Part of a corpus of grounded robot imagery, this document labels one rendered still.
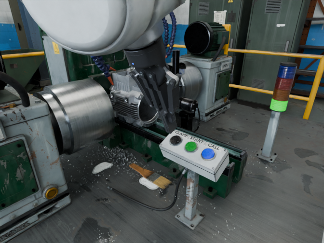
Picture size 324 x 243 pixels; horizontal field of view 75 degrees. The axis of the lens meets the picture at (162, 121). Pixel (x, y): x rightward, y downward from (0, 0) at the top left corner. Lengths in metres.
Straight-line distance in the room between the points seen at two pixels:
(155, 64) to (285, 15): 3.47
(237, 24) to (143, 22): 3.85
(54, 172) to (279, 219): 0.71
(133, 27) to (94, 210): 0.68
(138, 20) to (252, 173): 0.86
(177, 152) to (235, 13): 3.61
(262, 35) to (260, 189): 3.20
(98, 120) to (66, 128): 0.11
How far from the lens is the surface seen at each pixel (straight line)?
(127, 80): 0.95
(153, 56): 0.39
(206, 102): 1.29
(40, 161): 0.70
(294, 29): 3.77
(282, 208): 0.85
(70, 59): 1.06
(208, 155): 0.52
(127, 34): 0.17
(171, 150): 0.56
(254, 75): 3.95
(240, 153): 0.84
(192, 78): 1.14
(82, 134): 0.74
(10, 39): 6.02
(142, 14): 0.17
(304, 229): 0.82
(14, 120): 0.64
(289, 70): 0.93
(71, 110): 0.72
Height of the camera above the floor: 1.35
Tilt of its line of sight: 25 degrees down
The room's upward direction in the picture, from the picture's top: straight up
